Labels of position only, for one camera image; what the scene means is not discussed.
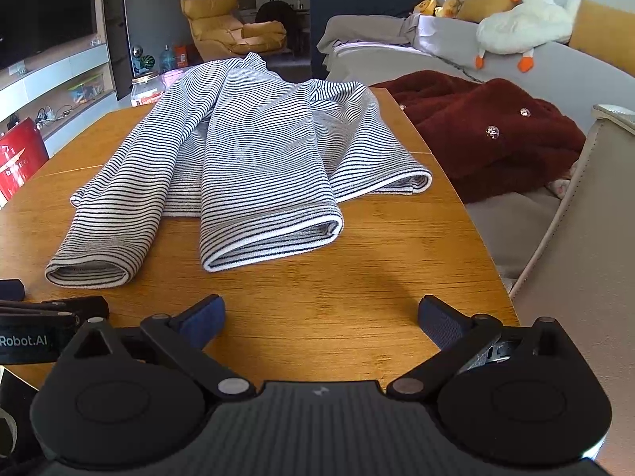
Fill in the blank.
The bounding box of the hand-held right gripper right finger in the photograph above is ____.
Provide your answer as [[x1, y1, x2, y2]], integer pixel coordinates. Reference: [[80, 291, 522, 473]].
[[386, 295, 581, 401]]

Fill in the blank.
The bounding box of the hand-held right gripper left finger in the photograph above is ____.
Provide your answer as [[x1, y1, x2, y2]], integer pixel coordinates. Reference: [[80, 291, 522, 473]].
[[58, 295, 258, 402]]

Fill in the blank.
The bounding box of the striped long-sleeve shirt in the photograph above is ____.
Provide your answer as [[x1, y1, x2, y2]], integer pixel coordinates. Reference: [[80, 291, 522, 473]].
[[44, 52, 435, 288]]

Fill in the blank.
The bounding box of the red stool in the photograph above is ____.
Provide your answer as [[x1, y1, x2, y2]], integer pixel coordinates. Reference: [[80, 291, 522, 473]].
[[0, 118, 50, 205]]

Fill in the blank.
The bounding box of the beige leather chair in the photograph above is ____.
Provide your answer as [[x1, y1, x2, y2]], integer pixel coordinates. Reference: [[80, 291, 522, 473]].
[[510, 103, 635, 363]]

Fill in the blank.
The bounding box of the clear plastic storage box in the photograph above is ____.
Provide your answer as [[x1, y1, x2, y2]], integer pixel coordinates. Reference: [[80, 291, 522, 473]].
[[66, 73, 105, 106]]

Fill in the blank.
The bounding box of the glass jar with red label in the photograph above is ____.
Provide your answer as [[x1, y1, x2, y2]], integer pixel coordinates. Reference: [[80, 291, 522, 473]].
[[130, 70, 167, 108]]

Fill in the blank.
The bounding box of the white television cabinet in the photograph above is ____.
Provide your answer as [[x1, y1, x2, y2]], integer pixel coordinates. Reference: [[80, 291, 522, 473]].
[[0, 40, 121, 159]]

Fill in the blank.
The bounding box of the grey sofa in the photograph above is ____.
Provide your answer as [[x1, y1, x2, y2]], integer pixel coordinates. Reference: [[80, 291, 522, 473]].
[[316, 12, 635, 283]]

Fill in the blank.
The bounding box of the black television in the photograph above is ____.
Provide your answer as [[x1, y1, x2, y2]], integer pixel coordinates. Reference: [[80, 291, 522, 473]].
[[0, 0, 98, 71]]

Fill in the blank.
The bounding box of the yellow armchair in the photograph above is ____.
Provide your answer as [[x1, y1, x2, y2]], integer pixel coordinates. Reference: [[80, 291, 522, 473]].
[[179, 0, 289, 63]]

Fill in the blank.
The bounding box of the grey blanket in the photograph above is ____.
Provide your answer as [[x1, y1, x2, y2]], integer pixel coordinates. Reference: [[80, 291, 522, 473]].
[[316, 14, 422, 55]]

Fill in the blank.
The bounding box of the black chair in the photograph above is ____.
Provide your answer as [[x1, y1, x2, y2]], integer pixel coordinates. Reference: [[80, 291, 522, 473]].
[[255, 0, 304, 56]]

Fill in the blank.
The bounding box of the white goose plush toy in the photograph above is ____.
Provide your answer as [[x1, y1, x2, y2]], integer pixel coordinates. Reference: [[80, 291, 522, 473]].
[[475, 0, 581, 73]]

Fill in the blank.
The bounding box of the yellow cushion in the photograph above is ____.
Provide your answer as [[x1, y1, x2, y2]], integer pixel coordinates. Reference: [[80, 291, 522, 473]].
[[568, 0, 635, 79], [456, 0, 518, 23]]

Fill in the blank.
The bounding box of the brown plush toy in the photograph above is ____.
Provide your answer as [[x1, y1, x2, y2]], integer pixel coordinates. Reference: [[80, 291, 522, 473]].
[[435, 0, 476, 19]]

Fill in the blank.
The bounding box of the fish tank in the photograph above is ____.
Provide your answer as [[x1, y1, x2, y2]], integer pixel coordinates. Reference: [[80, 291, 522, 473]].
[[310, 0, 428, 81]]

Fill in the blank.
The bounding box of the power strip with cables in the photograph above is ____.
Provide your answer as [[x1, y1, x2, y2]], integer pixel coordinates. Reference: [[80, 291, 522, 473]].
[[7, 104, 71, 131]]

